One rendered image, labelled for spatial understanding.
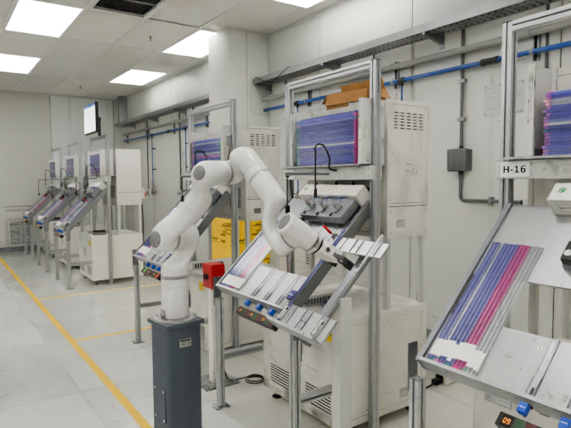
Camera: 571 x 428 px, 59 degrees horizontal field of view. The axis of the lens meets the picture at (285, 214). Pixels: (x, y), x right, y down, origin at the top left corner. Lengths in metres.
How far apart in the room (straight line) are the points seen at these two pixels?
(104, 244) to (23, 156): 4.31
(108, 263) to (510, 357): 5.77
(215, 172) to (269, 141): 2.00
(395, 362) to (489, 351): 1.25
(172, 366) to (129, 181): 4.78
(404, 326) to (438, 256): 1.39
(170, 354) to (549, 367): 1.44
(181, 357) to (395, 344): 1.17
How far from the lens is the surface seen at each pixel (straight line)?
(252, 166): 1.90
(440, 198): 4.13
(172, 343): 2.28
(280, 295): 2.43
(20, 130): 10.79
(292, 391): 2.43
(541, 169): 2.01
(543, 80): 2.11
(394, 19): 4.65
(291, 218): 1.77
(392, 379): 2.91
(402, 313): 2.85
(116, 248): 6.87
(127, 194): 6.87
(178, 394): 2.36
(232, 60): 5.88
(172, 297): 2.27
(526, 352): 1.67
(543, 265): 1.85
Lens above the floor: 1.31
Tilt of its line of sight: 4 degrees down
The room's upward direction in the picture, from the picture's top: straight up
